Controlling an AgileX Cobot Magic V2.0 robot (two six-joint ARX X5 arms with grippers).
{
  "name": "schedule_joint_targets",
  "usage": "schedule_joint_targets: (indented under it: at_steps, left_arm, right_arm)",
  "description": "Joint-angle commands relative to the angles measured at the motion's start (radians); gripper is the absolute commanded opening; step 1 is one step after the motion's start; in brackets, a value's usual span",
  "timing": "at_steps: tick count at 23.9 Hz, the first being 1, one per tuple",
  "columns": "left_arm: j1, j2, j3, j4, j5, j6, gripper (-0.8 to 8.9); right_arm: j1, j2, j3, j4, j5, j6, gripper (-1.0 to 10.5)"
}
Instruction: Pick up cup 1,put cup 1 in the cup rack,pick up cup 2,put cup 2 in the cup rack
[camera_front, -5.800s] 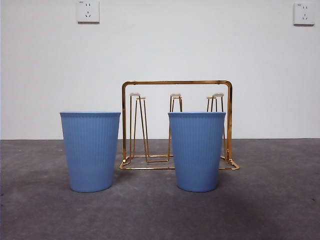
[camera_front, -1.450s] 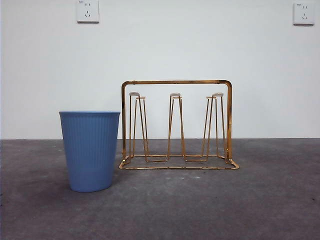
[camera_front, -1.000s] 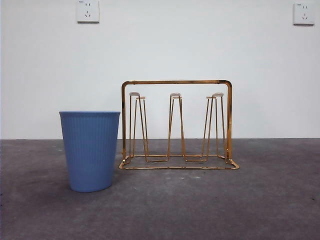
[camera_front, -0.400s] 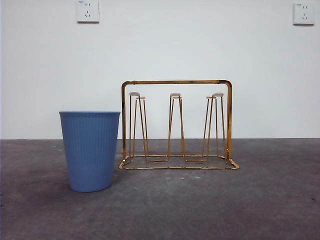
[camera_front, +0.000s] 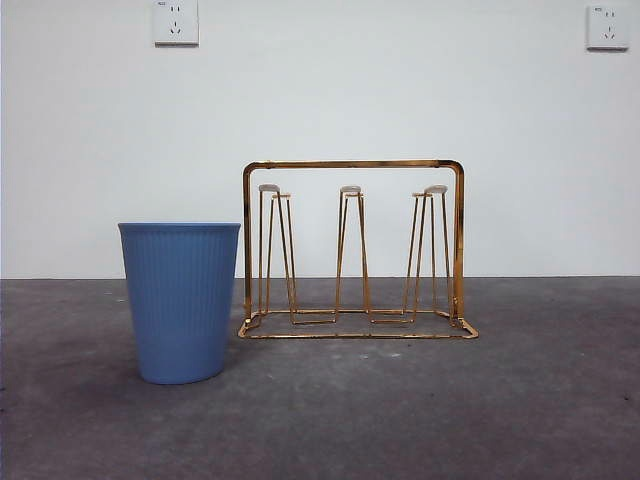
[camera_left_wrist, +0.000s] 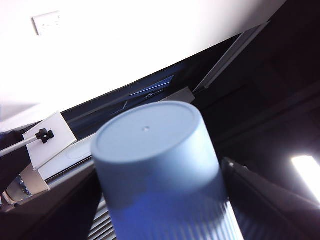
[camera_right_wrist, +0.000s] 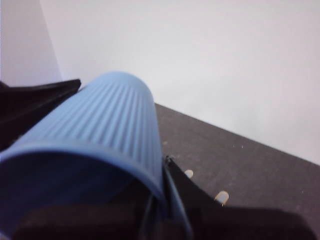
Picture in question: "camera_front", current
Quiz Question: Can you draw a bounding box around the blue ribbed plastic cup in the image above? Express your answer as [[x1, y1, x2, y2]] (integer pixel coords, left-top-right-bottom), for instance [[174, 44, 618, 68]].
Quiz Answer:
[[117, 222, 243, 386]]

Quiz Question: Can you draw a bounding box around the gold wire cup rack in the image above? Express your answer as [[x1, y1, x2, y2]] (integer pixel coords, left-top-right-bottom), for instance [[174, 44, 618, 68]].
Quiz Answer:
[[237, 159, 482, 341]]

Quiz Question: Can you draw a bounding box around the white wall socket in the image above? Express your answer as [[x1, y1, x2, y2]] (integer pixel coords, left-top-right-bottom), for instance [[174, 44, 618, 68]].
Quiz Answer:
[[152, 0, 200, 49], [585, 4, 631, 53]]

